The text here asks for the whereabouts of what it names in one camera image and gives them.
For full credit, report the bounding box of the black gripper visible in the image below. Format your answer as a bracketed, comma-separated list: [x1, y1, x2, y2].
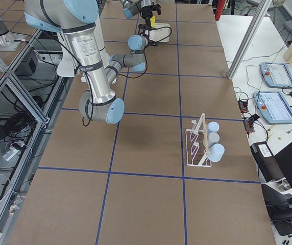
[141, 4, 161, 19]
[137, 24, 158, 46]

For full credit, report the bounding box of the light blue plastic cup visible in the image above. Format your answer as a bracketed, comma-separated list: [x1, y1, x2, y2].
[208, 143, 225, 162]
[206, 121, 220, 134]

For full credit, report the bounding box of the grey plastic cup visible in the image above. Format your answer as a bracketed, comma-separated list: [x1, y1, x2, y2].
[208, 132, 220, 147]

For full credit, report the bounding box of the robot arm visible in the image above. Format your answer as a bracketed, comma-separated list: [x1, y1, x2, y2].
[24, 1, 161, 124]
[120, 0, 161, 19]

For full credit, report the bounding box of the yellow plastic cup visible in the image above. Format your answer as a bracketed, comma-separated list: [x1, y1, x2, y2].
[150, 16, 156, 28]

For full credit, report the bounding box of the cream tray with bunny drawing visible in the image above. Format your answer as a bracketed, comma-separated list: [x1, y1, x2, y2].
[152, 23, 172, 43]

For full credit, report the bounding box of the red cylinder object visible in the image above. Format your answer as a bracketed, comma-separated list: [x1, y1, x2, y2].
[214, 0, 226, 21]

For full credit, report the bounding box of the blue teach pendant far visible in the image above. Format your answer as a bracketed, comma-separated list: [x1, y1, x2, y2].
[260, 62, 292, 89]

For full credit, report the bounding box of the blue teach pendant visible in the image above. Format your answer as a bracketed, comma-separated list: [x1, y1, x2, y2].
[253, 91, 292, 125]
[260, 62, 292, 89]

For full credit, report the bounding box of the blue teach pendant near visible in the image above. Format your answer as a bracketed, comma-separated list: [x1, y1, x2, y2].
[253, 91, 292, 125]

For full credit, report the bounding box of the black box with label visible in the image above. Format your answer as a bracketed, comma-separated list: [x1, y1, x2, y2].
[250, 141, 285, 183]

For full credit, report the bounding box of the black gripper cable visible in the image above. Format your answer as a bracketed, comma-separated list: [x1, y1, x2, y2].
[117, 25, 173, 80]

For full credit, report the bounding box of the aluminium frame post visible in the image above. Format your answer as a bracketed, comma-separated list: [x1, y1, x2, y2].
[227, 0, 272, 80]

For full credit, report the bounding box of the white wire cup rack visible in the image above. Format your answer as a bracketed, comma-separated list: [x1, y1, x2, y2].
[185, 113, 212, 167]

